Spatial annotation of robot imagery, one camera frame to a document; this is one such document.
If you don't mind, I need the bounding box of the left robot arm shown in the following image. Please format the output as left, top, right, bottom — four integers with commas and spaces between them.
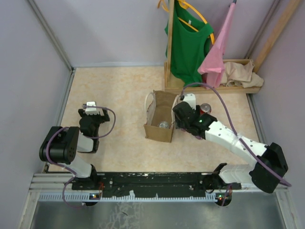
39, 105, 110, 189

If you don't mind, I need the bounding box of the wooden clothes rack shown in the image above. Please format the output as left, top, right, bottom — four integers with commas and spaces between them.
158, 0, 264, 90

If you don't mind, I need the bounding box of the purple cable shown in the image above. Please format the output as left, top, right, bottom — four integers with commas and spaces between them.
181, 82, 292, 207
46, 107, 116, 209

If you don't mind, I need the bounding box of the silver top can front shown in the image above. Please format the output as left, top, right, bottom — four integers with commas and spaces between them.
158, 121, 170, 129

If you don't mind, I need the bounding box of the yellow clothes hanger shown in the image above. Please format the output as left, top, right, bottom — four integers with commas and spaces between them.
157, 0, 208, 32

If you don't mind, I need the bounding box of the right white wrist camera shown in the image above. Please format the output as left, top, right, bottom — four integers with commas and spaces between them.
180, 93, 196, 110

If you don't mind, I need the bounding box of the green t-shirt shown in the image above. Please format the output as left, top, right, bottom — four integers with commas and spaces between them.
171, 0, 214, 85

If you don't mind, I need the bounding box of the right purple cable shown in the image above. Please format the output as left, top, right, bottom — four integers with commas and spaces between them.
181, 82, 292, 207

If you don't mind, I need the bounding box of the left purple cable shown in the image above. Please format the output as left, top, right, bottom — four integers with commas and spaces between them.
46, 107, 116, 209

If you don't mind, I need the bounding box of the burlap canvas bag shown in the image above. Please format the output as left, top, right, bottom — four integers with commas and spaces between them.
144, 90, 178, 143

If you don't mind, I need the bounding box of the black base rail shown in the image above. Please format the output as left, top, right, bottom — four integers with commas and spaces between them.
71, 172, 228, 198

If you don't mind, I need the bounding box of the beige crumpled cloth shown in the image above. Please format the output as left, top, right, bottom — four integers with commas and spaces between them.
221, 60, 264, 88

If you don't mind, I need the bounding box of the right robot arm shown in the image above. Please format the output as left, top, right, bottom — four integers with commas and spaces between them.
173, 102, 288, 193

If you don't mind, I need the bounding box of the leaning wooden beam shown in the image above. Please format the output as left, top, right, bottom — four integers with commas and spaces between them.
253, 0, 303, 73

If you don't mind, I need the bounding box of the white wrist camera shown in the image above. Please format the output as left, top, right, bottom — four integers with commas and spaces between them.
82, 101, 101, 115
180, 93, 196, 110

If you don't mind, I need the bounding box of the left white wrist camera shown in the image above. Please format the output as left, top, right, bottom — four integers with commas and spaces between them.
82, 101, 101, 115

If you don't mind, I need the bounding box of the pink t-shirt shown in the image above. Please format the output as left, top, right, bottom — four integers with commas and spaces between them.
198, 0, 236, 88

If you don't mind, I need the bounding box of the red soda can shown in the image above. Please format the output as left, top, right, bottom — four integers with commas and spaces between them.
200, 103, 212, 114

